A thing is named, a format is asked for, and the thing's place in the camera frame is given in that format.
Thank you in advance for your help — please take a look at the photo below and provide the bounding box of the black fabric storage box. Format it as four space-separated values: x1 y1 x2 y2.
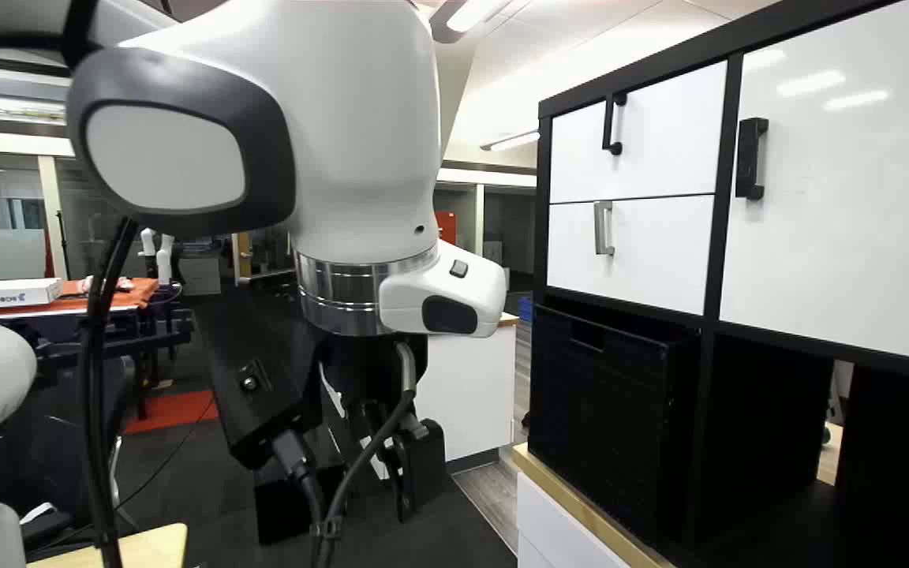
528 294 700 546

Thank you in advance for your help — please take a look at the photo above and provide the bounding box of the large white cabinet door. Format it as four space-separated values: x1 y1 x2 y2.
719 0 909 370

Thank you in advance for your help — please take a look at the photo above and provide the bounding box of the flat white carton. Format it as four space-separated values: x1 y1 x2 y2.
0 273 68 316

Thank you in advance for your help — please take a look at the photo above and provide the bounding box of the white drawer front black handle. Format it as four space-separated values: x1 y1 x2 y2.
547 59 731 206

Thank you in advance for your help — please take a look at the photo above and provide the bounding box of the red wall object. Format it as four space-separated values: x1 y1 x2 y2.
432 209 460 250

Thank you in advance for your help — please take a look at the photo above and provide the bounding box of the white drawer front silver handle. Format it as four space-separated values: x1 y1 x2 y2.
543 192 716 320

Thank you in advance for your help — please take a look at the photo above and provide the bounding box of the red floor mat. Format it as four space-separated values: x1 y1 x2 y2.
122 387 225 443

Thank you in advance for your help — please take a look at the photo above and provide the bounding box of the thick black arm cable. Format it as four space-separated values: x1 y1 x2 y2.
80 213 146 568

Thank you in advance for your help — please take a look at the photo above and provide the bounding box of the light wooden table corner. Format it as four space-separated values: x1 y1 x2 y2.
27 521 193 568

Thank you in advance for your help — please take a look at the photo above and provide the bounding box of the red top work table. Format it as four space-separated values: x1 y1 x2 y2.
0 273 170 324

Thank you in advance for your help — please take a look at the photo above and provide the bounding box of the white cabinet with black frame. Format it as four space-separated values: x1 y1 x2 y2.
531 0 909 568

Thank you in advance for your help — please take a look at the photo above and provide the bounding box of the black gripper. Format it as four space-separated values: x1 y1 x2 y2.
313 331 450 525

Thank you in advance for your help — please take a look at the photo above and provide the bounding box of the wide black door handle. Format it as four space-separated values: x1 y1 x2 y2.
734 112 774 206

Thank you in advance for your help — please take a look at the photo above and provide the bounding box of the long ceiling light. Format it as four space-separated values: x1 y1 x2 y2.
428 0 531 48

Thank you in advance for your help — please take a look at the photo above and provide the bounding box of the white base wood top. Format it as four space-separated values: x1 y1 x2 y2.
499 437 679 568

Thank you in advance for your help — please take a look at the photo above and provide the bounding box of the slim black drawer handle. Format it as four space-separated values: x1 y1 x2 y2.
599 89 632 159

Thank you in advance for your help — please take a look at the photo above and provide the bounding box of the small ceiling light strip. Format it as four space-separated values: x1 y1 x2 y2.
478 126 543 159

